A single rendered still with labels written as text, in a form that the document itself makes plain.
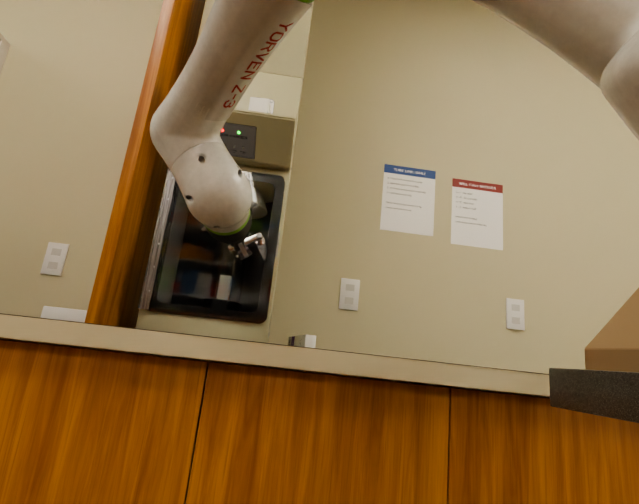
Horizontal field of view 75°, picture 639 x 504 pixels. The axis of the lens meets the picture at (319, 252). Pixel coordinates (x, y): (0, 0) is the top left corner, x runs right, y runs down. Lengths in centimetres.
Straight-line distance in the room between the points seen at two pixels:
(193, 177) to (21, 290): 114
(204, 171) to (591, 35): 53
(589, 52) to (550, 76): 162
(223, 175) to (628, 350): 56
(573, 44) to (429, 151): 122
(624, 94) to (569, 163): 161
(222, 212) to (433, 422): 53
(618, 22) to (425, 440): 67
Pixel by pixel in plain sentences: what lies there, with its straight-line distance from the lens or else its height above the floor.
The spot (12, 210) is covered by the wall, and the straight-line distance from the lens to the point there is 183.
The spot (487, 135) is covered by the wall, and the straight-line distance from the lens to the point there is 192.
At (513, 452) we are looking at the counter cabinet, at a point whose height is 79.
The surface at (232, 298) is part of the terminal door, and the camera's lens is 106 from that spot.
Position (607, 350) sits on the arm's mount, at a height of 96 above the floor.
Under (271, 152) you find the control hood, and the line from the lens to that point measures 113.
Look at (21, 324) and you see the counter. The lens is 87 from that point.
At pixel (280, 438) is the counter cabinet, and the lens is 80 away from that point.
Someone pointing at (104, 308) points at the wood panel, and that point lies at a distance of 106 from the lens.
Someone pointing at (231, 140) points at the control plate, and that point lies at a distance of 114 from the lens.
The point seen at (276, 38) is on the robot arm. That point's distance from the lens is 62.
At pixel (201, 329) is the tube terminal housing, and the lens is 107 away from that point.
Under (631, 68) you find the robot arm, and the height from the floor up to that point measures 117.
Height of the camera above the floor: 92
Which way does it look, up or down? 14 degrees up
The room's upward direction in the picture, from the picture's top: 6 degrees clockwise
